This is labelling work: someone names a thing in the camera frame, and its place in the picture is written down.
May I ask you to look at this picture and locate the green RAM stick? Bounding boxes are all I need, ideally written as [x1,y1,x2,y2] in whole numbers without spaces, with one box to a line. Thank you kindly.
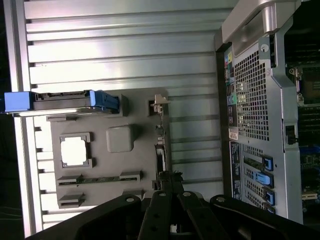
[79,176,121,183]

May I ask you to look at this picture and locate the blue expansion slot latch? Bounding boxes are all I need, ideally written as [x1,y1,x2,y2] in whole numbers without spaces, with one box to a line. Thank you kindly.
[261,155,274,171]
[262,189,276,205]
[263,203,276,215]
[254,171,273,189]

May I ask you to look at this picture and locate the black printed label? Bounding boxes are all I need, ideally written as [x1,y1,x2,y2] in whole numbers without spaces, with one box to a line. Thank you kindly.
[229,140,243,200]

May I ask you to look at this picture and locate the grey plastic parts rack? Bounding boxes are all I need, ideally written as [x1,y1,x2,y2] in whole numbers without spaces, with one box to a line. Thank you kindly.
[32,87,173,210]

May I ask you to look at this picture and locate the silver CPU chip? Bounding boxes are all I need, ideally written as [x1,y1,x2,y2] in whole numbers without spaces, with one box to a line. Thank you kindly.
[61,141,90,167]

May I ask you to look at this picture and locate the red and white sticker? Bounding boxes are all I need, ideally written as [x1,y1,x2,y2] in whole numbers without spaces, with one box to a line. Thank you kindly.
[227,128,239,141]

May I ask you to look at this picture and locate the green motherboard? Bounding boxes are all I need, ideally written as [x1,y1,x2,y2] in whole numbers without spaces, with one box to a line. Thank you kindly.
[284,22,320,211]

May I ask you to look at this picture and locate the silver open PC case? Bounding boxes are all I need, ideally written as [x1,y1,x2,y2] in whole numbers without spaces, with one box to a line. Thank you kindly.
[213,0,320,226]

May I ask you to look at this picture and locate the hard disk in blue caddy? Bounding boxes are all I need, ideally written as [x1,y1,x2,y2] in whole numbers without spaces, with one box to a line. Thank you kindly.
[4,90,120,115]

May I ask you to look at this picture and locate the CPU socket with metal frame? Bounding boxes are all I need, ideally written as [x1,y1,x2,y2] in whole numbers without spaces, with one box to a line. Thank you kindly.
[289,66,320,107]

